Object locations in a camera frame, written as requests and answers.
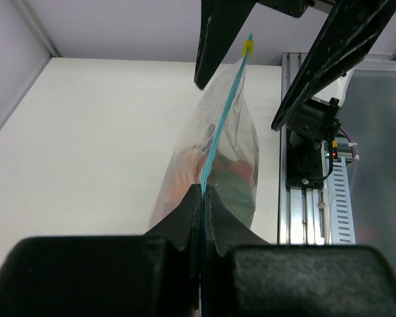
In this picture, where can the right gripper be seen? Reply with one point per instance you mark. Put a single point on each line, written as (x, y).
(290, 6)

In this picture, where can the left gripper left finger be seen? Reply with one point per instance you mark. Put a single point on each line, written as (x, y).
(153, 274)

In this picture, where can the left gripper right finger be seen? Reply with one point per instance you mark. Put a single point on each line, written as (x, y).
(245, 276)

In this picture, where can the clear zip top bag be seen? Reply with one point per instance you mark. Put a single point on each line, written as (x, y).
(218, 147)

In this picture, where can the aluminium rail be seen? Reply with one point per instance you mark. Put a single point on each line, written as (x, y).
(303, 204)

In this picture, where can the white slotted cable duct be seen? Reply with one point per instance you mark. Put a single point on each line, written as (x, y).
(342, 225)

